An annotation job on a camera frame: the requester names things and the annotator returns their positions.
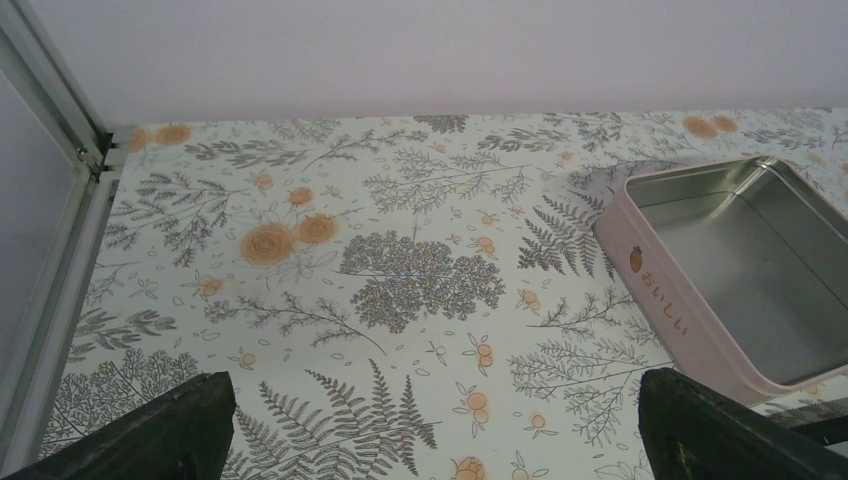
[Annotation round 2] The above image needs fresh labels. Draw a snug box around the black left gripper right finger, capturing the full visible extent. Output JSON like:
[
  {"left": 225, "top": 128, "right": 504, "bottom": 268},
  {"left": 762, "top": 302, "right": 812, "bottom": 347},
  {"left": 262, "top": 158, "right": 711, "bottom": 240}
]
[{"left": 638, "top": 367, "right": 847, "bottom": 479}]

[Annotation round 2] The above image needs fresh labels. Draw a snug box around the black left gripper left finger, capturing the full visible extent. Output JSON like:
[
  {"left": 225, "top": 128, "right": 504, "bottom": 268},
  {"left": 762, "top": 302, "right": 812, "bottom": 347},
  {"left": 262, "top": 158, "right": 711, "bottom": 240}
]
[{"left": 7, "top": 372, "right": 236, "bottom": 479}]

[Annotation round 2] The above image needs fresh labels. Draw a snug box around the pink metal tin box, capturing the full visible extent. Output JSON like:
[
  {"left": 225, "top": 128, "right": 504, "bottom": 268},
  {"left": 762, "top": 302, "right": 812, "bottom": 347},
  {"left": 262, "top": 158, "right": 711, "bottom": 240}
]
[{"left": 593, "top": 156, "right": 847, "bottom": 405}]

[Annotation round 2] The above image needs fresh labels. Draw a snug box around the floral patterned table mat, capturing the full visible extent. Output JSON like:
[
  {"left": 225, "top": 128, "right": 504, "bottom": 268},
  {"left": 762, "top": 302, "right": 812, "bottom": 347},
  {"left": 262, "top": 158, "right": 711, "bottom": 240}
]
[{"left": 40, "top": 108, "right": 847, "bottom": 479}]

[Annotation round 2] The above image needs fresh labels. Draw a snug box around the aluminium rail frame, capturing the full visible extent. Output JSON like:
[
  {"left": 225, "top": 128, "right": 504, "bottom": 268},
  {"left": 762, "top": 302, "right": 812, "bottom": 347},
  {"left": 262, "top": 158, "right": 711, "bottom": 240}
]
[{"left": 1, "top": 1, "right": 118, "bottom": 475}]

